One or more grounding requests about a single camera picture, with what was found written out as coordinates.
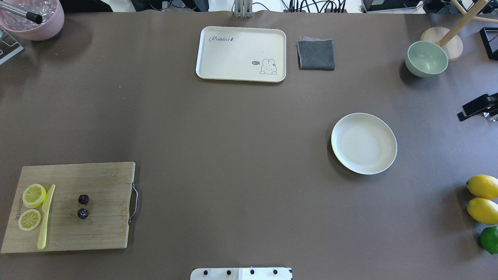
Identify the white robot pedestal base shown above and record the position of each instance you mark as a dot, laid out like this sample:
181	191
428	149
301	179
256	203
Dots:
250	273

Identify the yellow plastic knife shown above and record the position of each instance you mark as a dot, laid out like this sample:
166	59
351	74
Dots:
46	205

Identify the green lime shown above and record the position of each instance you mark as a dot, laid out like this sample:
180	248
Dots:
489	239

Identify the cream round plate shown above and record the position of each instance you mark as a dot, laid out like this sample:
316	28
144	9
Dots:
364	143

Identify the cream rabbit tray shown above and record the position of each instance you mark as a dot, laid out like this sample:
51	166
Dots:
242	54

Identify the white cup rack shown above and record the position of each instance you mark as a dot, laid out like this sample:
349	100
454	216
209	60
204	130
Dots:
9	46

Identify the wooden glass drying stand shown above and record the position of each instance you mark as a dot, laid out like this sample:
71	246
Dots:
448	40

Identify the pink bowl with ice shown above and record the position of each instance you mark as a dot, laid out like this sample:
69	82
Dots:
51	11

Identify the yellow lemon outer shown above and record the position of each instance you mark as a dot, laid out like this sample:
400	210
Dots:
483	186

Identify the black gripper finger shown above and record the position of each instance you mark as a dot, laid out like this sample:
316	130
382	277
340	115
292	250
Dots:
486	104

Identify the lemon slice lower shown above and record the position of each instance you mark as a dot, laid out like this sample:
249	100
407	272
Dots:
29	220

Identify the wine glass rack tray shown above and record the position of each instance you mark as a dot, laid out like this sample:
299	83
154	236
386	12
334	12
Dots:
489	38

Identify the aluminium frame post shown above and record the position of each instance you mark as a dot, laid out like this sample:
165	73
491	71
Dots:
243	9

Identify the yellow lemon near lime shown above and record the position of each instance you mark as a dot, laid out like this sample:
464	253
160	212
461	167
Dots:
483	210

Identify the lemon slice upper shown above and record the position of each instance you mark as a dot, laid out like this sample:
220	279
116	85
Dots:
34	195

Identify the dark cherry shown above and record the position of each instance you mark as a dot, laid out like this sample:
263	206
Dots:
82	213
83	199

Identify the grey folded cloth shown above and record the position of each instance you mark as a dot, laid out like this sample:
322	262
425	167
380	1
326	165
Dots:
316	54

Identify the lemon slice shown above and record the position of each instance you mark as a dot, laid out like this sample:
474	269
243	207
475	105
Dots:
34	195
29	220

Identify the mint green bowl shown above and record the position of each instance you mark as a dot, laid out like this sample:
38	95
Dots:
425	59

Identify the steel muddler in bowl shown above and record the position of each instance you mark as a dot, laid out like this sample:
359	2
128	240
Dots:
36	18

